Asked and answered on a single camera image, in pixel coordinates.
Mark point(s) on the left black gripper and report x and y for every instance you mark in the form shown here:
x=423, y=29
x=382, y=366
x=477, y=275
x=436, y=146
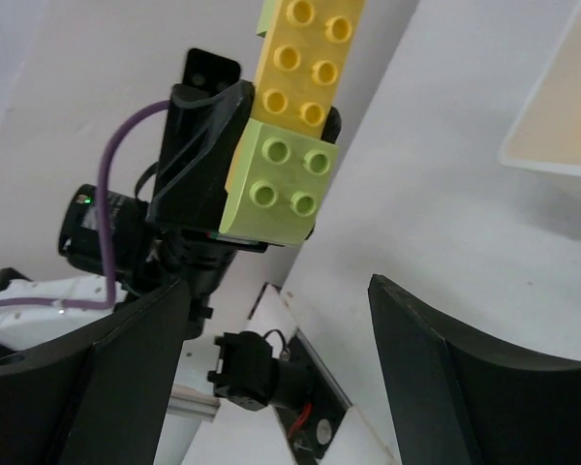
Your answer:
x=200, y=144

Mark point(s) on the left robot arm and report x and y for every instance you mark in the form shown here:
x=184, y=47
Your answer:
x=138, y=245

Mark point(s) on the white divided container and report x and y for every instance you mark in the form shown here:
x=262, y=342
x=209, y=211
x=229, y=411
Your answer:
x=546, y=134

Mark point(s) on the left aluminium rail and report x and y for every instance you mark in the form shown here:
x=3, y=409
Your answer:
x=188, y=402

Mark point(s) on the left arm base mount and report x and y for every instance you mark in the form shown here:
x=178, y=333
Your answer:
x=285, y=373

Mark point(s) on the yellow long lego brick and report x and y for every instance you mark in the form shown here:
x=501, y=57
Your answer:
x=302, y=60

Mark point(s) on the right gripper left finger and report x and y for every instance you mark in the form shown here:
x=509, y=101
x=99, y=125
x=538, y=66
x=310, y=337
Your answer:
x=99, y=394

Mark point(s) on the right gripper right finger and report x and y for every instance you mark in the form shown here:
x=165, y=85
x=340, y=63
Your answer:
x=458, y=395

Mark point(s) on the light green lego block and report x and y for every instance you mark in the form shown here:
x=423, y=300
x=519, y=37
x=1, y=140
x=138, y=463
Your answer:
x=277, y=185

